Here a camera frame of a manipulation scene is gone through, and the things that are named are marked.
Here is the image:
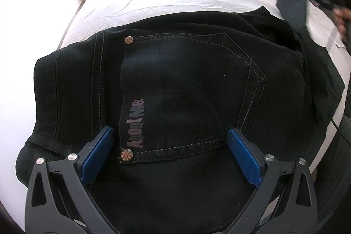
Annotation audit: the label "black denim pants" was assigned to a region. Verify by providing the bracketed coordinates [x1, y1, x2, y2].
[16, 0, 346, 234]

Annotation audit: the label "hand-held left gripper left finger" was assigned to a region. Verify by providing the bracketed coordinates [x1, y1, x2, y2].
[25, 126, 122, 234]

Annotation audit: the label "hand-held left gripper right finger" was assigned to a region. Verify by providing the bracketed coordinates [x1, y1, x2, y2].
[222, 128, 319, 234]

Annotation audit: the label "person's right hand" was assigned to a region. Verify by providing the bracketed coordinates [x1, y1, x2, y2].
[333, 8, 351, 43]

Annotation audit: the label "black cable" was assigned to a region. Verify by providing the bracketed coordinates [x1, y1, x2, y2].
[330, 119, 351, 143]

